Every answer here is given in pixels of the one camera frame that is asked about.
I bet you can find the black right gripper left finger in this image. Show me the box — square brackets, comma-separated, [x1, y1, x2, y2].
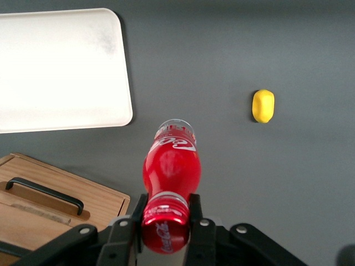
[16, 193, 149, 266]

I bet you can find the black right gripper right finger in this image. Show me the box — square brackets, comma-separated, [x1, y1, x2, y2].
[184, 193, 308, 266]

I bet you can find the red coke bottle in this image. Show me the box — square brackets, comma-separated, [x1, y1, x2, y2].
[140, 118, 202, 255]

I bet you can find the cream rectangular tray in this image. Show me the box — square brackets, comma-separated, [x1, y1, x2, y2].
[0, 7, 134, 135]

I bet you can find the wooden cabinet drawer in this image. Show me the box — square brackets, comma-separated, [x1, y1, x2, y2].
[0, 163, 124, 226]
[0, 201, 120, 266]

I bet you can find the wooden two-drawer cabinet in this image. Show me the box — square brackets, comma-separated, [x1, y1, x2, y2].
[0, 152, 131, 266]

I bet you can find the yellow lemon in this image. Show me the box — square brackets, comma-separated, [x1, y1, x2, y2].
[251, 89, 276, 124]

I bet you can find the black metal drawer handle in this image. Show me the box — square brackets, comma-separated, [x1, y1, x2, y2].
[0, 240, 33, 259]
[5, 177, 85, 216]

